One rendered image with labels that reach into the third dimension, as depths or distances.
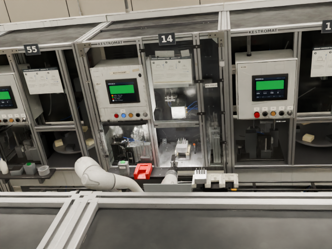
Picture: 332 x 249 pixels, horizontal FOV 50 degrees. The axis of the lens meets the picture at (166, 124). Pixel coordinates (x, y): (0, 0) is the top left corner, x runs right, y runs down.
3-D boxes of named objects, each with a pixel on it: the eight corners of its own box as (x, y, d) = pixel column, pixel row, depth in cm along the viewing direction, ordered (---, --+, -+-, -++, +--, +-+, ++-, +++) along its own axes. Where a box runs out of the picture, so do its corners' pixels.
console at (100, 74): (100, 123, 289) (88, 69, 268) (109, 108, 314) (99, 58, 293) (149, 121, 281) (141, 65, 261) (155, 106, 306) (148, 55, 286)
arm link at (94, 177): (117, 175, 210) (107, 166, 220) (90, 173, 199) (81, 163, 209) (111, 195, 212) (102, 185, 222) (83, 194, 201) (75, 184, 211)
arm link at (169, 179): (168, 170, 247) (158, 182, 253) (165, 184, 233) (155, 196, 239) (181, 178, 248) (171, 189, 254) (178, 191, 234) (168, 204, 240)
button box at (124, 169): (119, 176, 298) (117, 164, 293) (122, 171, 305) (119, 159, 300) (128, 176, 297) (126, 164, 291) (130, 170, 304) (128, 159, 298)
